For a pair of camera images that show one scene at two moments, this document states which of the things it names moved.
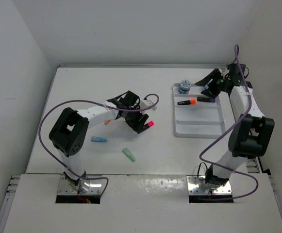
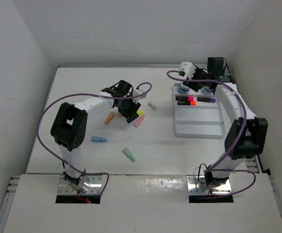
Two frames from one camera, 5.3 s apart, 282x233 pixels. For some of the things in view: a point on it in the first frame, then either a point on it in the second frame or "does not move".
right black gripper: x=215 y=73 → x=192 y=85
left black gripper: x=138 y=125 → x=130 y=114
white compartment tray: x=203 y=120 does not move
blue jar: x=185 y=86 does not move
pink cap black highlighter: x=150 y=124 → x=181 y=98
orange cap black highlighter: x=192 y=102 does not move
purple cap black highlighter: x=206 y=99 does not move
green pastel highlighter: x=129 y=155 does not move
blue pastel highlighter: x=98 y=139 does not move
